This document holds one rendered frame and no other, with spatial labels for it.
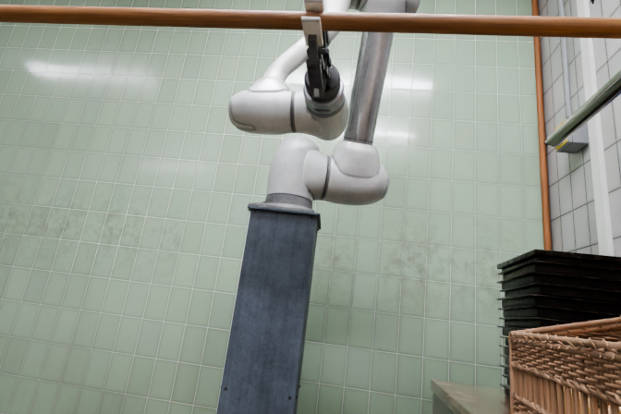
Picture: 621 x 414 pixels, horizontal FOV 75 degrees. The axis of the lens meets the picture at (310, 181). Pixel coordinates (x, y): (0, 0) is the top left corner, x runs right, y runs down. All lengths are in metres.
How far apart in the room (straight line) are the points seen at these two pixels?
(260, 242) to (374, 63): 0.66
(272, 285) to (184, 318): 0.81
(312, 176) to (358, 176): 0.15
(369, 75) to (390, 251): 0.81
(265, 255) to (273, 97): 0.47
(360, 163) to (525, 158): 0.96
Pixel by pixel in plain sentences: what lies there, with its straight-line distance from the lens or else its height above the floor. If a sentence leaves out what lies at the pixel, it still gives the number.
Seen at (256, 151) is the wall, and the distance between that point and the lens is 2.00.
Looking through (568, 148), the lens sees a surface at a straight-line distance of 1.80.
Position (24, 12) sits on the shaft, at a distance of 0.94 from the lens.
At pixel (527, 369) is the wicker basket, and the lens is 0.82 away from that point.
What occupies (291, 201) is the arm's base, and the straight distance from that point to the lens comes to 1.26.
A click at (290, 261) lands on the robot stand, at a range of 1.20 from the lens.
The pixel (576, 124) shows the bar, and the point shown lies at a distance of 0.99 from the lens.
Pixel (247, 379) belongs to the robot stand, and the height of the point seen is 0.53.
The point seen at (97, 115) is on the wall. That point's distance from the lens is 2.44.
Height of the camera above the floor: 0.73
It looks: 17 degrees up
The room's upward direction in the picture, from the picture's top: 7 degrees clockwise
